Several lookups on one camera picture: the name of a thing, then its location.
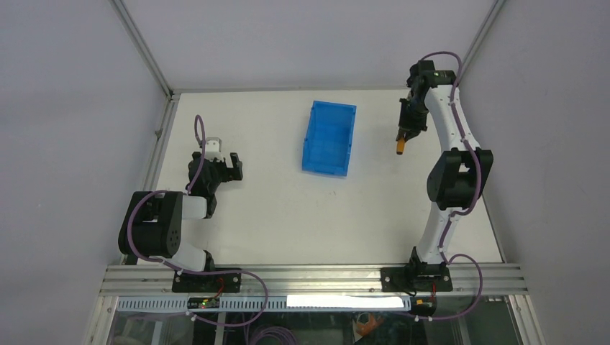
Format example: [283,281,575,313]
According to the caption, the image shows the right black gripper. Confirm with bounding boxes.
[399,98,429,142]

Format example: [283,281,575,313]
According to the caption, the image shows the orange handled screwdriver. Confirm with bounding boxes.
[396,133,406,155]

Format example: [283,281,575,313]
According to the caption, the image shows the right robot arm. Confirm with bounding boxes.
[396,60,493,291]

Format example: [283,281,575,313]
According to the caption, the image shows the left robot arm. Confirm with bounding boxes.
[118,152,243,292]

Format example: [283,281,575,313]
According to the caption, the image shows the blue plastic bin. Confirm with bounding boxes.
[301,101,357,178]

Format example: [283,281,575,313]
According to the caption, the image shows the orange object below table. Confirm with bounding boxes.
[355,312,384,336]

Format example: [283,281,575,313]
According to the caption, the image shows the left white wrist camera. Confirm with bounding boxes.
[204,137,224,162]

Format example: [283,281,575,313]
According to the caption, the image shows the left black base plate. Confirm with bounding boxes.
[171,268,242,293]

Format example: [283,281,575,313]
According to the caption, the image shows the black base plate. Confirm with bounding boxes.
[171,268,242,293]
[380,264,453,293]

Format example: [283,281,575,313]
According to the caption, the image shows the slotted grey cable duct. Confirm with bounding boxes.
[117,295,411,313]

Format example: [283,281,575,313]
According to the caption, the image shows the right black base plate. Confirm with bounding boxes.
[380,264,453,293]

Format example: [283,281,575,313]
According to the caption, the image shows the aluminium front rail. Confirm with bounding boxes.
[99,263,529,297]

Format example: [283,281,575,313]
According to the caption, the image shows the purple cable coil below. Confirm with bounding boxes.
[247,326,299,345]

